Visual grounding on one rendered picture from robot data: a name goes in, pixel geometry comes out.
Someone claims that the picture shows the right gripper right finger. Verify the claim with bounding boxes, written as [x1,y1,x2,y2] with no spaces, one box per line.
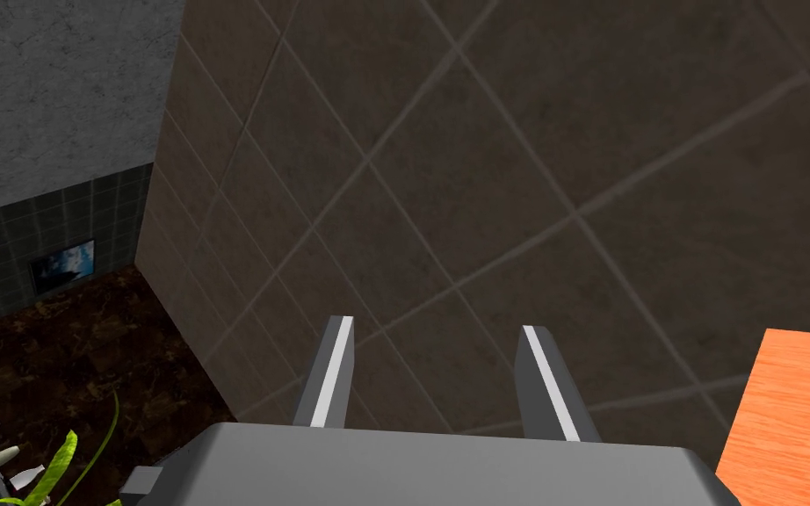
[514,325,603,444]

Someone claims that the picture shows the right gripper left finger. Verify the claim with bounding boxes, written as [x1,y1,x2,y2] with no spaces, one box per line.
[292,315,356,430]

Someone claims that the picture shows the orange wooden table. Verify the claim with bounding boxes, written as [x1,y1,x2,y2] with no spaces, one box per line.
[715,328,810,506]

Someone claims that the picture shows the green leafy plant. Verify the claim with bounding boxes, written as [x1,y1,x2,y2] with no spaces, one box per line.
[0,390,124,506]

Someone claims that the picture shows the blue framed wall picture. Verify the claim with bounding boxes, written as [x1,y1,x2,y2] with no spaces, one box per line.
[28,238,97,296]

